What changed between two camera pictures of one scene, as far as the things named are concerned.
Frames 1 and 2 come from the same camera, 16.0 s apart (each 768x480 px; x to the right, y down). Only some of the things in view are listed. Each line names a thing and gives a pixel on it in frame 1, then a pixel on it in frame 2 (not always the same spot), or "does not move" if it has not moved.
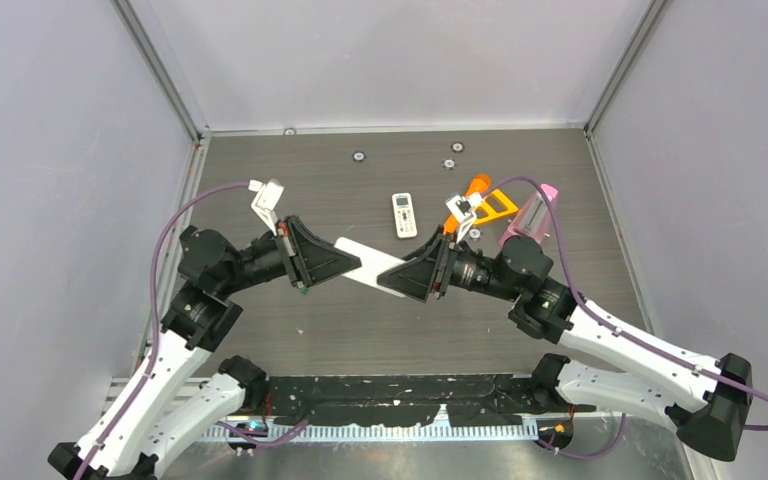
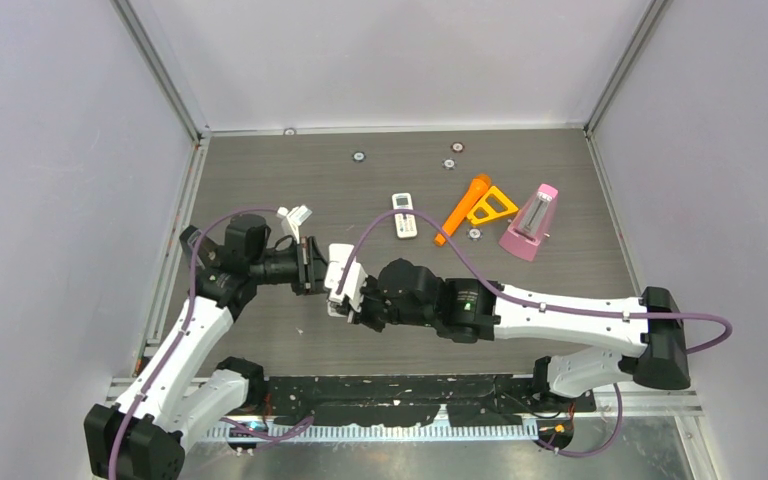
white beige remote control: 406,225 does not move
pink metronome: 535,219 does not move
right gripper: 429,269 -> 362,315
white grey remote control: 373,264 -> 332,310
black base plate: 474,400 does not move
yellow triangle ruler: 492,214 does not move
